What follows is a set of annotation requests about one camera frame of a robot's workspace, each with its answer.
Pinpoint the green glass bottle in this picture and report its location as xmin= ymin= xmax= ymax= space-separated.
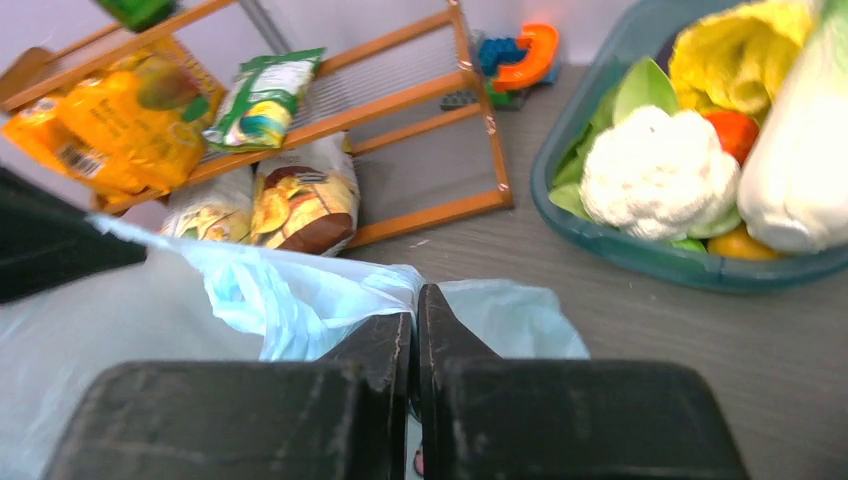
xmin=94 ymin=0 xmax=178 ymax=33

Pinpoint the yellow lettuce head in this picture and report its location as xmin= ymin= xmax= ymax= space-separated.
xmin=669 ymin=1 xmax=815 ymax=122

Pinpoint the green white snack bag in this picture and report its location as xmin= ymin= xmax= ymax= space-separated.
xmin=203 ymin=48 xmax=325 ymax=152

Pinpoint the orange snack bag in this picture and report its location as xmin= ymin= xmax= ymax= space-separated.
xmin=2 ymin=37 xmax=226 ymax=201

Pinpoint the barbecue chips bag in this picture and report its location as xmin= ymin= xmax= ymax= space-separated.
xmin=250 ymin=131 xmax=360 ymax=256

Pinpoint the white cauliflower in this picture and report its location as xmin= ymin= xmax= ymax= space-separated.
xmin=580 ymin=105 xmax=740 ymax=241

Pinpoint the light blue plastic bag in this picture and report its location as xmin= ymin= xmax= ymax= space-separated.
xmin=0 ymin=213 xmax=591 ymax=480

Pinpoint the red tomato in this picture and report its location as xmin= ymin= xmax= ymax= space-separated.
xmin=703 ymin=110 xmax=760 ymax=166

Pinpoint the white brown snack bag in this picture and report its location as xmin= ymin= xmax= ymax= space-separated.
xmin=159 ymin=166 xmax=254 ymax=243

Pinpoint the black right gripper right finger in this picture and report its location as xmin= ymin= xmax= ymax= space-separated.
xmin=417 ymin=284 xmax=749 ymax=479

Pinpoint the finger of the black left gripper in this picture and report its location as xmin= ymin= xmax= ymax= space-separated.
xmin=1 ymin=167 xmax=147 ymax=304

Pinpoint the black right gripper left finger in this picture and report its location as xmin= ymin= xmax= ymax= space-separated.
xmin=45 ymin=314 xmax=412 ymax=479

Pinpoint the wooden shelf rack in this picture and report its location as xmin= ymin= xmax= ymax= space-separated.
xmin=1 ymin=0 xmax=514 ymax=248

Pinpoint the teal vegetable basket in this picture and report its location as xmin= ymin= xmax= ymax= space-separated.
xmin=530 ymin=0 xmax=847 ymax=294

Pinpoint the napa cabbage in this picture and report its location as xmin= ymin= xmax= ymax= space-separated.
xmin=737 ymin=1 xmax=847 ymax=254

